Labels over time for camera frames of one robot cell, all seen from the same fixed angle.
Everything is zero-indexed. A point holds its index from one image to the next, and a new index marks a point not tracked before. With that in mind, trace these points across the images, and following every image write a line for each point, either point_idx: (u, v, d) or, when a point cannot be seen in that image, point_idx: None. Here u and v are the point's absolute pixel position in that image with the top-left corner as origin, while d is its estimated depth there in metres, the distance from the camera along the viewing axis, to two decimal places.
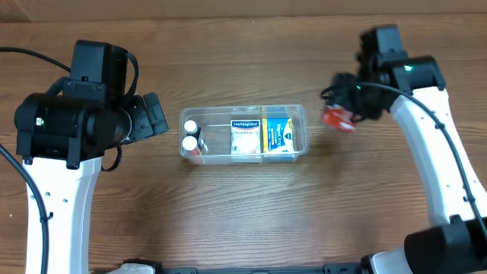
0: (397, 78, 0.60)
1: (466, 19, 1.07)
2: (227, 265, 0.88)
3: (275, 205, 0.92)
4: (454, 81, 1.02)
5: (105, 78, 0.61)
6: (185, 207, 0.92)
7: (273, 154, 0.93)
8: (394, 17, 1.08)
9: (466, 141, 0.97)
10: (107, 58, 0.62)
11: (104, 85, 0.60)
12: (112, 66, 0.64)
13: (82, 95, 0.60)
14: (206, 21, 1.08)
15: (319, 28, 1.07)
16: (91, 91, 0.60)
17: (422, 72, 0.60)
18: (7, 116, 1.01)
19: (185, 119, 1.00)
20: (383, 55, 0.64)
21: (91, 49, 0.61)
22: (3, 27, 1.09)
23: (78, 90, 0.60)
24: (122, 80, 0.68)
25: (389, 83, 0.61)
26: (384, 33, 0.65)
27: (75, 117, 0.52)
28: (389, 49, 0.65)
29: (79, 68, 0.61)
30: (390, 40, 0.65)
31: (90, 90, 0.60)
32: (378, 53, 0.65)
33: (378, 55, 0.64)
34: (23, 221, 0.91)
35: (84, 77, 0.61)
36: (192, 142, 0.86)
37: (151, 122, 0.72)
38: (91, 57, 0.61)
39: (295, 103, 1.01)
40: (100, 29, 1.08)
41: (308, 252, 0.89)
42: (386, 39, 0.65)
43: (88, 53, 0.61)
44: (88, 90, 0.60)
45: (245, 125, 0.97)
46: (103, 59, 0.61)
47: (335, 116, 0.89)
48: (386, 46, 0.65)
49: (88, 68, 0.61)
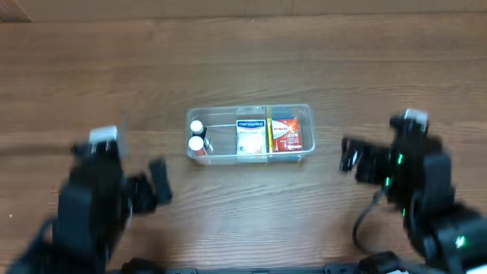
0: (447, 253, 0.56)
1: (467, 18, 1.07)
2: (227, 266, 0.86)
3: (275, 205, 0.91)
4: (454, 81, 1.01)
5: (93, 226, 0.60)
6: (185, 207, 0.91)
7: (280, 154, 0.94)
8: (394, 16, 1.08)
9: (466, 141, 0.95)
10: (96, 200, 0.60)
11: (90, 237, 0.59)
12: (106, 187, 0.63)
13: (69, 210, 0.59)
14: (206, 20, 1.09)
15: (319, 27, 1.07)
16: (77, 244, 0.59)
17: (475, 255, 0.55)
18: (6, 115, 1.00)
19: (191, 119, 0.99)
20: (427, 196, 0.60)
21: (79, 194, 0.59)
22: (3, 27, 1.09)
23: (68, 234, 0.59)
24: (112, 170, 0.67)
25: (434, 254, 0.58)
26: (431, 163, 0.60)
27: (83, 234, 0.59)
28: (440, 167, 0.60)
29: (64, 227, 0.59)
30: (429, 151, 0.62)
31: (78, 209, 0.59)
32: (420, 192, 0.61)
33: (421, 202, 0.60)
34: (22, 222, 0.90)
35: (68, 234, 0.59)
36: (198, 142, 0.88)
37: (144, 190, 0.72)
38: (77, 210, 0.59)
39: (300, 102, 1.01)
40: (100, 29, 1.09)
41: (308, 253, 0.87)
42: (431, 168, 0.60)
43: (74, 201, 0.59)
44: (78, 215, 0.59)
45: (250, 125, 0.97)
46: (92, 204, 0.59)
47: (282, 142, 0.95)
48: (434, 187, 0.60)
49: (75, 224, 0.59)
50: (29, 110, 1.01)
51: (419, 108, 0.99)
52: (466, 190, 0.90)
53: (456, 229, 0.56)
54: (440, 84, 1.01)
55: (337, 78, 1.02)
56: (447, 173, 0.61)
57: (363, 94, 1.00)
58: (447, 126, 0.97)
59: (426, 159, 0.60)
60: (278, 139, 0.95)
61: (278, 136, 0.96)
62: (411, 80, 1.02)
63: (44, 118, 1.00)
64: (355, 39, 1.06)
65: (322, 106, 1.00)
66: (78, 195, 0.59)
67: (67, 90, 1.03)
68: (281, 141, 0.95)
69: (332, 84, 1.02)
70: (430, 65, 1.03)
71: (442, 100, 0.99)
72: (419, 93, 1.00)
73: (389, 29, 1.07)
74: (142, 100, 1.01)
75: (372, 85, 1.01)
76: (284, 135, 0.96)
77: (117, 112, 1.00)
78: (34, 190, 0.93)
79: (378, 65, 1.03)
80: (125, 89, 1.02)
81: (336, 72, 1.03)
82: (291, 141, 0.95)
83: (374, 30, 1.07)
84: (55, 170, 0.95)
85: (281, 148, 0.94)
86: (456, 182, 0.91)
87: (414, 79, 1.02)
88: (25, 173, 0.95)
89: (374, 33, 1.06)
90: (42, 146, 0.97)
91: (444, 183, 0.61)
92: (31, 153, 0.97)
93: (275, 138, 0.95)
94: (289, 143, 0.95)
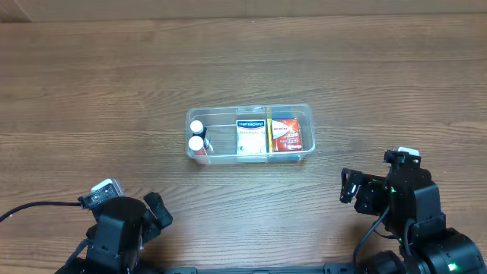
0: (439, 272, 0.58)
1: (466, 19, 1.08)
2: (227, 265, 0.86)
3: (275, 205, 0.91)
4: (454, 81, 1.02)
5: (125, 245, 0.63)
6: (185, 207, 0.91)
7: (280, 154, 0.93)
8: (393, 17, 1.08)
9: (466, 140, 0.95)
10: (128, 224, 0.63)
11: (120, 254, 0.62)
12: (135, 217, 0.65)
13: (103, 232, 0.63)
14: (206, 21, 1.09)
15: (319, 28, 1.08)
16: (109, 260, 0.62)
17: (467, 266, 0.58)
18: (7, 115, 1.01)
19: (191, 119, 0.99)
20: (419, 222, 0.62)
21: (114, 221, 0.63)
22: (4, 28, 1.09)
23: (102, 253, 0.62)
24: (138, 200, 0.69)
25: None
26: (421, 192, 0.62)
27: (113, 251, 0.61)
28: (426, 195, 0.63)
29: (100, 241, 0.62)
30: (420, 183, 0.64)
31: (110, 231, 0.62)
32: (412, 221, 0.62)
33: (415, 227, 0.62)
34: (22, 221, 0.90)
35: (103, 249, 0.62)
36: (197, 142, 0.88)
37: (155, 218, 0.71)
38: (112, 232, 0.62)
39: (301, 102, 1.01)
40: (100, 29, 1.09)
41: (308, 252, 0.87)
42: (424, 199, 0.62)
43: (110, 225, 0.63)
44: (110, 237, 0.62)
45: (250, 125, 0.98)
46: (125, 227, 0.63)
47: (282, 141, 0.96)
48: (424, 216, 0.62)
49: (109, 240, 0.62)
50: (29, 110, 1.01)
51: (419, 109, 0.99)
52: (465, 189, 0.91)
53: (449, 254, 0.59)
54: (439, 84, 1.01)
55: (336, 78, 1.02)
56: (437, 203, 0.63)
57: (363, 93, 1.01)
58: (447, 126, 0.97)
59: (418, 192, 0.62)
60: (278, 139, 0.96)
61: (278, 136, 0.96)
62: (411, 80, 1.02)
63: (45, 118, 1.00)
64: (355, 39, 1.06)
65: (322, 106, 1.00)
66: (110, 221, 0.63)
67: (67, 90, 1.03)
68: (281, 141, 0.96)
69: (332, 84, 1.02)
70: (429, 65, 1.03)
71: (442, 100, 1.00)
72: (418, 93, 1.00)
73: (389, 30, 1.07)
74: (142, 100, 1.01)
75: (372, 86, 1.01)
76: (284, 135, 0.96)
77: (117, 112, 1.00)
78: (33, 189, 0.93)
79: (378, 66, 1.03)
80: (125, 89, 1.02)
81: (336, 73, 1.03)
82: (291, 141, 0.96)
83: (373, 30, 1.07)
84: (55, 169, 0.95)
85: (281, 148, 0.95)
86: (456, 182, 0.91)
87: (414, 79, 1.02)
88: (25, 173, 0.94)
89: (374, 33, 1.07)
90: (42, 146, 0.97)
91: (432, 212, 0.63)
92: (30, 153, 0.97)
93: (275, 138, 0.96)
94: (289, 143, 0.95)
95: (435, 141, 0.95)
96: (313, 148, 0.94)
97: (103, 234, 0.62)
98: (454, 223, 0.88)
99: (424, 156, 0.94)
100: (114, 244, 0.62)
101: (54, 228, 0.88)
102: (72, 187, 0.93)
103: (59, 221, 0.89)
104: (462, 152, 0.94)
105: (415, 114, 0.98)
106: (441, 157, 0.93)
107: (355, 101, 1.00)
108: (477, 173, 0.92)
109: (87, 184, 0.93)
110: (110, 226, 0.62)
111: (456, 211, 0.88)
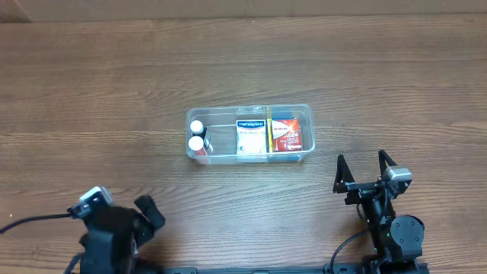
0: None
1: (466, 19, 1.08)
2: (227, 265, 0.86)
3: (275, 205, 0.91)
4: (454, 81, 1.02)
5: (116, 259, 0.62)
6: (185, 207, 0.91)
7: (280, 153, 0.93)
8: (393, 17, 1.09)
9: (466, 141, 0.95)
10: (118, 237, 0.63)
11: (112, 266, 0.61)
12: (124, 230, 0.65)
13: (93, 246, 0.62)
14: (207, 21, 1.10)
15: (319, 28, 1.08)
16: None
17: None
18: (7, 115, 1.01)
19: (191, 119, 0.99)
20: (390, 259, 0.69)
21: (103, 235, 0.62)
22: (4, 29, 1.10)
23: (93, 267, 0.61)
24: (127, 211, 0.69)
25: None
26: (408, 255, 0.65)
27: (104, 265, 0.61)
28: (410, 253, 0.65)
29: (90, 256, 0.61)
30: (410, 240, 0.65)
31: (100, 245, 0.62)
32: (388, 256, 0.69)
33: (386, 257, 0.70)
34: (22, 221, 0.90)
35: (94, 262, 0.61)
36: (198, 142, 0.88)
37: (147, 222, 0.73)
38: (102, 245, 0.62)
39: (301, 101, 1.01)
40: (101, 29, 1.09)
41: (308, 252, 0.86)
42: (405, 256, 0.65)
43: (100, 240, 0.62)
44: (100, 252, 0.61)
45: (250, 125, 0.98)
46: (114, 241, 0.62)
47: (282, 142, 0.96)
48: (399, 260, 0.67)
49: (100, 254, 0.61)
50: (29, 111, 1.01)
51: (419, 109, 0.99)
52: (465, 189, 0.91)
53: None
54: (439, 84, 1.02)
55: (337, 78, 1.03)
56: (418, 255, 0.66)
57: (363, 93, 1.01)
58: (447, 126, 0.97)
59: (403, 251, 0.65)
60: (278, 139, 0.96)
61: (278, 137, 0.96)
62: (411, 81, 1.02)
63: (45, 119, 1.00)
64: (355, 39, 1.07)
65: (322, 106, 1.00)
66: (100, 234, 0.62)
67: (67, 90, 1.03)
68: (281, 141, 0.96)
69: (332, 84, 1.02)
70: (429, 65, 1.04)
71: (441, 100, 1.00)
72: (418, 93, 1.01)
73: (389, 30, 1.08)
74: (142, 100, 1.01)
75: (371, 86, 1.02)
76: (284, 135, 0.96)
77: (117, 112, 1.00)
78: (33, 190, 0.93)
79: (377, 65, 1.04)
80: (125, 89, 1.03)
81: (336, 73, 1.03)
82: (291, 141, 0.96)
83: (373, 30, 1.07)
84: (55, 169, 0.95)
85: (281, 148, 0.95)
86: (456, 182, 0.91)
87: (414, 80, 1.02)
88: (26, 173, 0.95)
89: (374, 33, 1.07)
90: (41, 146, 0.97)
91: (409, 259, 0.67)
92: (30, 152, 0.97)
93: (275, 138, 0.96)
94: (289, 143, 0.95)
95: (435, 142, 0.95)
96: (313, 148, 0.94)
97: (93, 248, 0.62)
98: (455, 223, 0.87)
99: (424, 156, 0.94)
100: (105, 257, 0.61)
101: (54, 228, 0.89)
102: (72, 187, 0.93)
103: (60, 222, 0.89)
104: (462, 152, 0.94)
105: (414, 114, 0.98)
106: (441, 157, 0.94)
107: (355, 101, 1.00)
108: (477, 173, 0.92)
109: (87, 184, 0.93)
110: (100, 240, 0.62)
111: (456, 211, 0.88)
